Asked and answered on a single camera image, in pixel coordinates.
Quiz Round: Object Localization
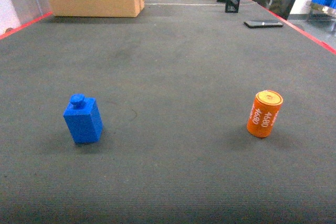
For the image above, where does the blue block part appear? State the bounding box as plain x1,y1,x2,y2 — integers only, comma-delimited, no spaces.
63,93,103,144

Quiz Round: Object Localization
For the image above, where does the orange cylindrical cap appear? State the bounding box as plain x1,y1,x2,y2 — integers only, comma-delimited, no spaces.
247,90,284,138

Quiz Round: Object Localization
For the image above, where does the steel shelf rack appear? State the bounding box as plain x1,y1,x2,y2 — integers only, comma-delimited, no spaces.
307,0,335,22

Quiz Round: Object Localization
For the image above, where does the black flat phone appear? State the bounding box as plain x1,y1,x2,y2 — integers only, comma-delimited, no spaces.
244,20,283,29

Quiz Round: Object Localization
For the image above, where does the red conveyor side rail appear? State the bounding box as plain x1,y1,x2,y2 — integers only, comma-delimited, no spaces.
238,0,335,58

